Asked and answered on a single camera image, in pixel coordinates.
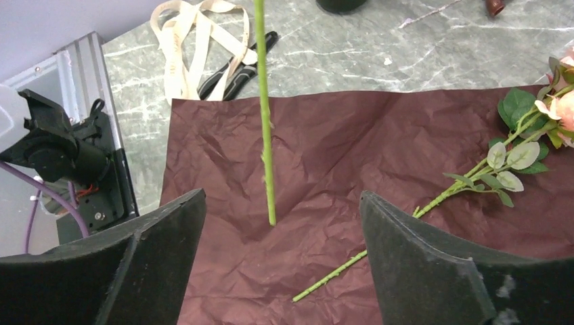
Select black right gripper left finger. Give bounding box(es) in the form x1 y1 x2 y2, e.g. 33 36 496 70
1 189 206 324

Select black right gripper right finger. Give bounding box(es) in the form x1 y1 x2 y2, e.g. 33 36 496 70
359 191 573 325

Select dark red wrapping paper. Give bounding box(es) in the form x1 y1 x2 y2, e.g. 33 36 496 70
161 88 573 324

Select red flower bouquet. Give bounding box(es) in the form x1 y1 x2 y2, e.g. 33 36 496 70
291 45 574 303

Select light pink flower stem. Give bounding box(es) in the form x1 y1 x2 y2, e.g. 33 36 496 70
254 0 277 227

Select beige ribbon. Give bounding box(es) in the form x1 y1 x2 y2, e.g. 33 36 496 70
150 1 258 102

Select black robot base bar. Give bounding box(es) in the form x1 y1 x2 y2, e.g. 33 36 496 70
1 86 137 256

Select black cone vase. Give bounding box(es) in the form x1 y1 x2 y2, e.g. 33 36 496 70
316 0 367 14

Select black pruning shears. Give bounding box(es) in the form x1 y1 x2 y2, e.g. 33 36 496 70
198 31 279 101

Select brown small figurine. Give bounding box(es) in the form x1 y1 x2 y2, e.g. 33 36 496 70
484 0 506 18

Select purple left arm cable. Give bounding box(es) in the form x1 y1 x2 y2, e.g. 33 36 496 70
0 161 91 255

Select aluminium frame rail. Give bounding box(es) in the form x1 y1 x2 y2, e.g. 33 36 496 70
1 32 123 149

